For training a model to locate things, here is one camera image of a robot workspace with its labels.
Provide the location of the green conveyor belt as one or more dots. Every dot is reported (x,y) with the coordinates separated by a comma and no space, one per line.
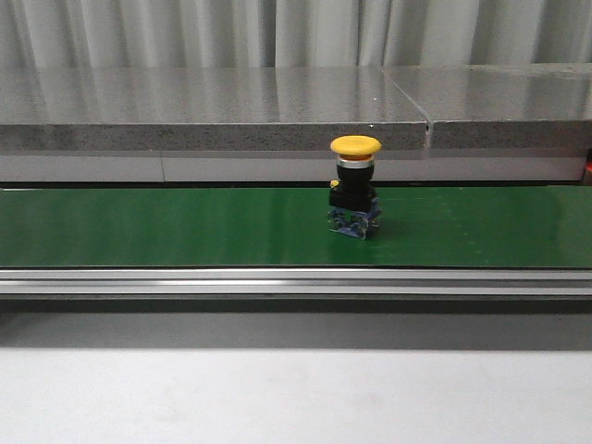
(538,226)

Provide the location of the grey speckled stone counter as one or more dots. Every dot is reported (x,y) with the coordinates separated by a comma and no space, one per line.
(165,125)

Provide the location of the red plastic tray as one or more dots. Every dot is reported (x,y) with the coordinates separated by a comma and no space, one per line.
(587,178)

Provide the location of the white pleated curtain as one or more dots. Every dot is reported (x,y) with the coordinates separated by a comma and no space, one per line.
(241,34)

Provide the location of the aluminium conveyor side rail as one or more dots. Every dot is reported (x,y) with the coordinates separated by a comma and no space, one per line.
(295,283)

